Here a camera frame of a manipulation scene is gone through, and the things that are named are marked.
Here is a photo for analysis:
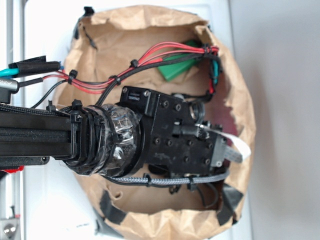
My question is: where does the red and black wire bundle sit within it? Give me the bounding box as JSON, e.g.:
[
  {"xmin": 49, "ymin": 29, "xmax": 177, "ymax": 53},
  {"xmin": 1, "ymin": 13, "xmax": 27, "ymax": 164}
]
[{"xmin": 8, "ymin": 41, "xmax": 223, "ymax": 111}]

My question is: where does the aluminium frame rail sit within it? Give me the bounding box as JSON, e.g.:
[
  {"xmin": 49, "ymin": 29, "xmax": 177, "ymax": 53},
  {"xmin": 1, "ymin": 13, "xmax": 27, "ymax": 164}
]
[{"xmin": 0, "ymin": 0, "xmax": 25, "ymax": 240}]

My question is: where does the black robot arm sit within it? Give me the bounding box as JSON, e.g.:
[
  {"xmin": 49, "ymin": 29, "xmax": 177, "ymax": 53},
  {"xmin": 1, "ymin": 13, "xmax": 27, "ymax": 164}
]
[{"xmin": 0, "ymin": 86, "xmax": 228, "ymax": 178}]

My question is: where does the white plastic tray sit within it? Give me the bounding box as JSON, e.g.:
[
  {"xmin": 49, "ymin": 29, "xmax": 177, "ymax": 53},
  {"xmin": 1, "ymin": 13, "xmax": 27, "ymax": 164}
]
[{"xmin": 21, "ymin": 0, "xmax": 233, "ymax": 240}]

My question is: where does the green rectangular block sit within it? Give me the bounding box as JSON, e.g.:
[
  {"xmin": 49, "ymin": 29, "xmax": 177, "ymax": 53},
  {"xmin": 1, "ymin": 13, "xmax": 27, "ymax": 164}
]
[{"xmin": 157, "ymin": 40, "xmax": 201, "ymax": 82}]

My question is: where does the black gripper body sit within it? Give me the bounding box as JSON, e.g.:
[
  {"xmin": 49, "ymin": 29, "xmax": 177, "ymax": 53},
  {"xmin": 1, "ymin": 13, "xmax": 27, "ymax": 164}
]
[{"xmin": 119, "ymin": 86, "xmax": 228, "ymax": 177}]

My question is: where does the grey braided cable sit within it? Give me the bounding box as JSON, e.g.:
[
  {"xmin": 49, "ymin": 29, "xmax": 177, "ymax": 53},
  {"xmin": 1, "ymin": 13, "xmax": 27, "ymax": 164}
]
[{"xmin": 104, "ymin": 169, "xmax": 230, "ymax": 210}]

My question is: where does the brown paper bag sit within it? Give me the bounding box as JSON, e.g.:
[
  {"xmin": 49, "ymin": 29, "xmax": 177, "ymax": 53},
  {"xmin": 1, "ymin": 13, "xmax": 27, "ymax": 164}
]
[{"xmin": 65, "ymin": 5, "xmax": 256, "ymax": 240}]

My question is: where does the white flat ribbon cable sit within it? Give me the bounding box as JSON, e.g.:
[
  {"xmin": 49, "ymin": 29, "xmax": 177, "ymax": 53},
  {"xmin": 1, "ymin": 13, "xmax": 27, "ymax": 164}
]
[{"xmin": 221, "ymin": 132, "xmax": 251, "ymax": 163}]

